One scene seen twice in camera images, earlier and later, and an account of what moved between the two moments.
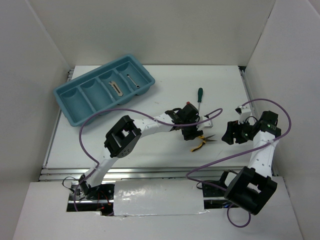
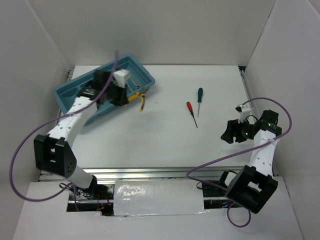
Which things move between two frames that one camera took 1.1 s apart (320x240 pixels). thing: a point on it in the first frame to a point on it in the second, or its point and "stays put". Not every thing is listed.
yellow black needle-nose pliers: x=205 y=139 to x=137 y=94
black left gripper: x=190 y=136 to x=122 y=99
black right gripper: x=233 y=127 stays put
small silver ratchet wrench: x=137 y=86 stays put
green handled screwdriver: x=200 y=96 stays put
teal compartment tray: x=98 y=92 stays put
